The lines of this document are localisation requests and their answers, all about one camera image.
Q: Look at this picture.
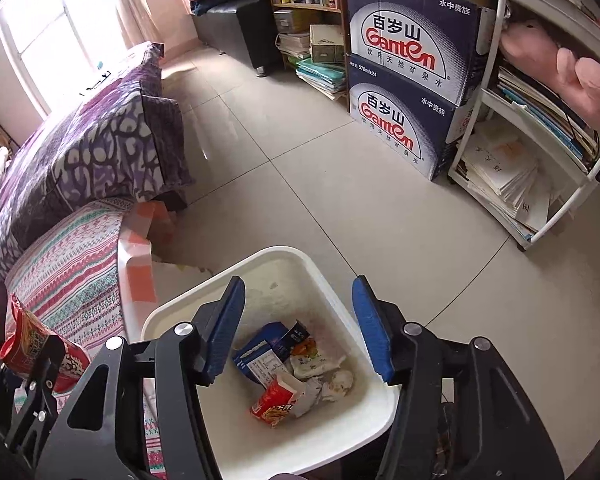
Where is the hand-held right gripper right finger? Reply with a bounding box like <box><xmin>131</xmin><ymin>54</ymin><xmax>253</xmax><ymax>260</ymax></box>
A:
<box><xmin>352</xmin><ymin>276</ymin><xmax>566</xmax><ymax>480</ymax></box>

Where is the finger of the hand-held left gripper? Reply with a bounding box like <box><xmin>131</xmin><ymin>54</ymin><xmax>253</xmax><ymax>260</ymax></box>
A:
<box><xmin>5</xmin><ymin>334</ymin><xmax>66</xmax><ymax>456</ymax></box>

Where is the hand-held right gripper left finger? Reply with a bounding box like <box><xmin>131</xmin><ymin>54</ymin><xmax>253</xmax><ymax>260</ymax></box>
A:
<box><xmin>35</xmin><ymin>276</ymin><xmax>246</xmax><ymax>480</ymax></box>

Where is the red noodle packet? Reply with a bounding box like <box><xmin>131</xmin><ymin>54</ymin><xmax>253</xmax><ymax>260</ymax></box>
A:
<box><xmin>0</xmin><ymin>292</ymin><xmax>92</xmax><ymax>394</ymax></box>

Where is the white plastic trash bin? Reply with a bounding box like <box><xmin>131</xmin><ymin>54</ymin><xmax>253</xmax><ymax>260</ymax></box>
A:
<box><xmin>141</xmin><ymin>246</ymin><xmax>401</xmax><ymax>480</ymax></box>

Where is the red snack packet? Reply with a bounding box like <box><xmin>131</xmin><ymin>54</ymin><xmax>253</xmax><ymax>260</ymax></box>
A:
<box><xmin>250</xmin><ymin>374</ymin><xmax>307</xmax><ymax>429</ymax></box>

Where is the blue cardboard box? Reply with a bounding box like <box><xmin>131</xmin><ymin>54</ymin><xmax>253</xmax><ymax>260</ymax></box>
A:
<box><xmin>232</xmin><ymin>321</ymin><xmax>294</xmax><ymax>391</ymax></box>

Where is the crumpled white tissue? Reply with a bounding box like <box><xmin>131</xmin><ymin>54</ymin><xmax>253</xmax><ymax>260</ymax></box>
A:
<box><xmin>320</xmin><ymin>370</ymin><xmax>355</xmax><ymax>402</ymax></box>

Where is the white orange printed wrapper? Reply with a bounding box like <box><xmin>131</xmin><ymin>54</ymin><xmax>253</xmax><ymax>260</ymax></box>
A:
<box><xmin>289</xmin><ymin>339</ymin><xmax>347</xmax><ymax>379</ymax></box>

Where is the small dark packet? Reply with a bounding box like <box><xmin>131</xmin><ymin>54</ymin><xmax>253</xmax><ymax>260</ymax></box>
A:
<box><xmin>279</xmin><ymin>320</ymin><xmax>309</xmax><ymax>357</ymax></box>

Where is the crumpled grey paper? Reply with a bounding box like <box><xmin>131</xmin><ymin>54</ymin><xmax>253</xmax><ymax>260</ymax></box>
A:
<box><xmin>291</xmin><ymin>377</ymin><xmax>327</xmax><ymax>419</ymax></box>

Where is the striped knitted blanket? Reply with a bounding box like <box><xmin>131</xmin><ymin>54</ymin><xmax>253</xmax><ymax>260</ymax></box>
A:
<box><xmin>5</xmin><ymin>199</ymin><xmax>167</xmax><ymax>480</ymax></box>

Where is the orange white checked sheet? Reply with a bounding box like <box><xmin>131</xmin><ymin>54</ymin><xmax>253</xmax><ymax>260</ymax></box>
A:
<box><xmin>117</xmin><ymin>202</ymin><xmax>177</xmax><ymax>312</ymax></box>

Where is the stack of white papers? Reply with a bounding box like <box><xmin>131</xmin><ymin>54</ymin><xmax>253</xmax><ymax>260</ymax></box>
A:
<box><xmin>455</xmin><ymin>120</ymin><xmax>554</xmax><ymax>242</ymax></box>

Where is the blue water carton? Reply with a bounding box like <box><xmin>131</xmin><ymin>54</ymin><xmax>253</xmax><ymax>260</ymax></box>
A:
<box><xmin>344</xmin><ymin>0</ymin><xmax>497</xmax><ymax>109</ymax></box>
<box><xmin>347</xmin><ymin>55</ymin><xmax>482</xmax><ymax>182</ymax></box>

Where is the purple patterned quilt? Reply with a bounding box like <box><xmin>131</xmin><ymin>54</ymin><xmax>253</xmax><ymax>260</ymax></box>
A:
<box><xmin>0</xmin><ymin>42</ymin><xmax>196</xmax><ymax>342</ymax></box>

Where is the white shelf rack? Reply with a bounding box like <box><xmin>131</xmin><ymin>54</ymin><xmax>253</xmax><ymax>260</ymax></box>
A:
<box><xmin>447</xmin><ymin>0</ymin><xmax>600</xmax><ymax>252</ymax></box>

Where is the stack of teal books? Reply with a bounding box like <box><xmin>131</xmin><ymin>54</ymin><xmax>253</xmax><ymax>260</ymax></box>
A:
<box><xmin>295</xmin><ymin>57</ymin><xmax>351</xmax><ymax>101</ymax></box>

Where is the row of thin booklets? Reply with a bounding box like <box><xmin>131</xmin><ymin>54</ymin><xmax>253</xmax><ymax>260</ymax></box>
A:
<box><xmin>495</xmin><ymin>65</ymin><xmax>600</xmax><ymax>172</ymax></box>

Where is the stack of white books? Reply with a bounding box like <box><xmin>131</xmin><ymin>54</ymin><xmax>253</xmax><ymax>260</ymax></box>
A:
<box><xmin>277</xmin><ymin>32</ymin><xmax>314</xmax><ymax>64</ymax></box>

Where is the black storage bench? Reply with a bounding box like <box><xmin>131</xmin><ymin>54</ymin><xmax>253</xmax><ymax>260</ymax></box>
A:
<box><xmin>192</xmin><ymin>0</ymin><xmax>282</xmax><ymax>79</ymax></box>

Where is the pink plush toy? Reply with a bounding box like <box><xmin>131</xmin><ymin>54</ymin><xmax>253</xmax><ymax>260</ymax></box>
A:
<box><xmin>497</xmin><ymin>20</ymin><xmax>600</xmax><ymax>132</ymax></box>

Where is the wooden bookshelf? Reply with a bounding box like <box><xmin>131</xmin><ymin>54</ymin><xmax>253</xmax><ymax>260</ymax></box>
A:
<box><xmin>260</xmin><ymin>0</ymin><xmax>357</xmax><ymax>68</ymax></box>

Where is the window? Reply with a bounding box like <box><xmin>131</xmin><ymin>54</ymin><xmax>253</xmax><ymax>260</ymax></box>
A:
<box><xmin>0</xmin><ymin>0</ymin><xmax>137</xmax><ymax>117</ymax></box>

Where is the pink curtain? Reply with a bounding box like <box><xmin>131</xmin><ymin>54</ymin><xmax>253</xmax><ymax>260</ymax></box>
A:
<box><xmin>107</xmin><ymin>0</ymin><xmax>157</xmax><ymax>47</ymax></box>

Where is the black cable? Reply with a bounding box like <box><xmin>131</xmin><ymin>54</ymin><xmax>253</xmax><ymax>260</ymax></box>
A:
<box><xmin>79</xmin><ymin>71</ymin><xmax>112</xmax><ymax>97</ymax></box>

